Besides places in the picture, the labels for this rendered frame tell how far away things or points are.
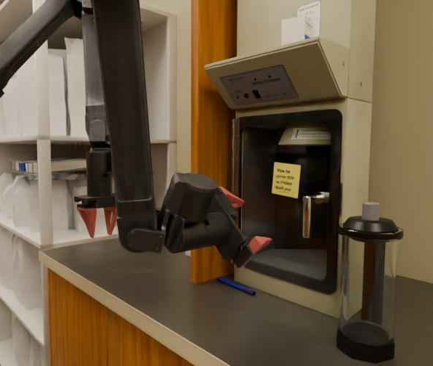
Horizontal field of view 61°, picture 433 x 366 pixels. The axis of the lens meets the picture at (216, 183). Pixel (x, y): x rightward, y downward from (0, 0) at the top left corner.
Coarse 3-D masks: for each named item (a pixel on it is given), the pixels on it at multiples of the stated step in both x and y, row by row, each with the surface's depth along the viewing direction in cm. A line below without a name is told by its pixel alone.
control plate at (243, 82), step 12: (252, 72) 82; (264, 72) 80; (276, 72) 79; (228, 84) 90; (240, 84) 88; (252, 84) 85; (264, 84) 83; (276, 84) 81; (288, 84) 79; (240, 96) 91; (252, 96) 89; (264, 96) 86; (276, 96) 84; (288, 96) 82
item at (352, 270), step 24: (360, 240) 63; (384, 240) 61; (360, 264) 63; (384, 264) 62; (360, 288) 63; (384, 288) 63; (360, 312) 64; (384, 312) 63; (360, 336) 64; (384, 336) 64
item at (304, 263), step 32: (256, 128) 93; (288, 128) 86; (320, 128) 79; (256, 160) 93; (288, 160) 86; (320, 160) 80; (256, 192) 94; (256, 224) 94; (288, 224) 87; (320, 224) 81; (256, 256) 95; (288, 256) 87; (320, 256) 81; (320, 288) 81
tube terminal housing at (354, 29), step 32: (256, 0) 92; (288, 0) 85; (352, 0) 75; (256, 32) 93; (320, 32) 80; (352, 32) 76; (352, 64) 76; (352, 96) 77; (352, 128) 78; (352, 160) 79; (352, 192) 80; (256, 288) 97; (288, 288) 89
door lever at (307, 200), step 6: (318, 192) 80; (306, 198) 77; (312, 198) 78; (318, 198) 80; (306, 204) 77; (306, 210) 77; (306, 216) 77; (306, 222) 77; (306, 228) 78; (306, 234) 78
